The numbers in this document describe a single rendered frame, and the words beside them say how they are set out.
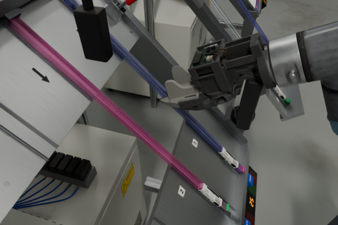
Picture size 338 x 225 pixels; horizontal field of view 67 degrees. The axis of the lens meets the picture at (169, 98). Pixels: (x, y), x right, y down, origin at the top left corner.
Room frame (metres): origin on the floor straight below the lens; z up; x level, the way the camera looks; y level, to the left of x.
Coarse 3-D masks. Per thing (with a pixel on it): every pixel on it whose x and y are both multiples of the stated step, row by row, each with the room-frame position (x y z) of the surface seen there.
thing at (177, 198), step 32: (192, 128) 0.35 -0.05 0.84; (224, 128) 0.41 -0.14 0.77; (192, 160) 0.29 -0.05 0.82; (224, 160) 0.32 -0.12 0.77; (160, 192) 0.20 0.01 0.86; (192, 192) 0.23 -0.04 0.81; (224, 192) 0.26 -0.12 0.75; (160, 224) 0.16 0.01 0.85; (192, 224) 0.18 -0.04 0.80; (224, 224) 0.20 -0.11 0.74
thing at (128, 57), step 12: (72, 0) 0.42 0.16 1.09; (120, 48) 0.40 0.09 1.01; (132, 60) 0.39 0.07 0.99; (144, 72) 0.38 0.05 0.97; (156, 84) 0.38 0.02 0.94; (180, 108) 0.36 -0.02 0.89; (192, 120) 0.36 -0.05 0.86; (204, 132) 0.35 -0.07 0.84; (216, 144) 0.34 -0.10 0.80; (240, 168) 0.32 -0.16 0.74
